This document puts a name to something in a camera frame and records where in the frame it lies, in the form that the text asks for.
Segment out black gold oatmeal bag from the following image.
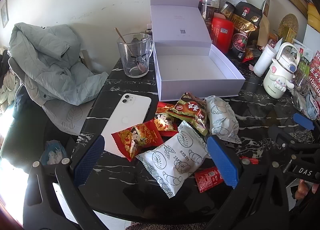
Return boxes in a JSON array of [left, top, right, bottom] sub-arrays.
[[230, 1, 263, 61]]

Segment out red canister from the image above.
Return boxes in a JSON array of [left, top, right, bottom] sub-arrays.
[[211, 17, 235, 54]]

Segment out green white packet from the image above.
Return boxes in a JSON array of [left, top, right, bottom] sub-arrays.
[[292, 40, 313, 75]]

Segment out glass mug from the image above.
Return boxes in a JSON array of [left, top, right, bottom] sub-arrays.
[[117, 33, 154, 78]]

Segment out red printed snack bag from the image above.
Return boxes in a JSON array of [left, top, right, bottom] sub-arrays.
[[306, 50, 320, 100]]

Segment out small blue waste bin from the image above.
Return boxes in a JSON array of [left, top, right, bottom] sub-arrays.
[[40, 140, 68, 167]]

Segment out jar with gold label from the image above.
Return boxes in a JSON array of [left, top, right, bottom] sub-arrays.
[[220, 2, 235, 19]]

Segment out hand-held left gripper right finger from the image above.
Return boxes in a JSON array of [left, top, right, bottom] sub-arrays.
[[207, 135, 298, 230]]

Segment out clear plastic bag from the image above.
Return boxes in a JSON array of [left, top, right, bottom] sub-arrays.
[[291, 75, 320, 120]]

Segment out small framed wall picture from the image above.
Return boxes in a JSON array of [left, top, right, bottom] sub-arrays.
[[1, 0, 9, 28]]

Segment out small red cartoon snack packet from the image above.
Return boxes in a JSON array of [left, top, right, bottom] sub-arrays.
[[154, 101, 180, 137]]

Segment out red sachet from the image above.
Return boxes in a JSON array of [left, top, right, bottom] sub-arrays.
[[194, 166, 224, 193]]

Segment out clear fried snack packet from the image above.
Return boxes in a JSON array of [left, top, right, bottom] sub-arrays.
[[242, 49, 260, 63]]

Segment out green cereal packet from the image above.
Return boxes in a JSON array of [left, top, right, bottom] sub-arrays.
[[166, 92, 209, 137]]

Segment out person's right hand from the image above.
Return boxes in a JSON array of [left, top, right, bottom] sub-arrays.
[[294, 179, 313, 200]]

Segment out grey puffer jacket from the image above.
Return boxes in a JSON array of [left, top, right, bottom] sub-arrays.
[[7, 22, 109, 106]]

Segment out white gift box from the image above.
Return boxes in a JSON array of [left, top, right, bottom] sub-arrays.
[[150, 0, 246, 102]]

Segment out white bread packet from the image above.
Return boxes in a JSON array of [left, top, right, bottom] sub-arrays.
[[136, 120, 208, 199], [205, 95, 242, 145]]

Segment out white cylindrical bottle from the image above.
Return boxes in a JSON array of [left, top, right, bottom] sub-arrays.
[[253, 44, 275, 77]]

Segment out yellow object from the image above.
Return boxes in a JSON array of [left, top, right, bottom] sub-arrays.
[[307, 2, 320, 26]]

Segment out white smartphone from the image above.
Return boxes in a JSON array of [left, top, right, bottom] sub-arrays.
[[101, 93, 152, 158]]

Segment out white cartoon water bottle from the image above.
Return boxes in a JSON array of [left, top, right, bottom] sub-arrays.
[[263, 42, 300, 99]]

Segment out large red cartoon snack packet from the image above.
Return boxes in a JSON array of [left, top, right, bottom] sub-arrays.
[[111, 119, 164, 162]]

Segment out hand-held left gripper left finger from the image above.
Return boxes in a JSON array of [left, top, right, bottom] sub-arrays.
[[24, 135, 105, 230]]

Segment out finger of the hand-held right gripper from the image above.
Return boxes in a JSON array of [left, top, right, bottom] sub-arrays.
[[267, 125, 320, 152], [293, 113, 320, 135]]

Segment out pile of clothes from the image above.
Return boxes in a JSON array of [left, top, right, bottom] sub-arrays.
[[0, 47, 20, 113]]

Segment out round woven gold plate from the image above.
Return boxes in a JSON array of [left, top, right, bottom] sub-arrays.
[[279, 13, 299, 38]]

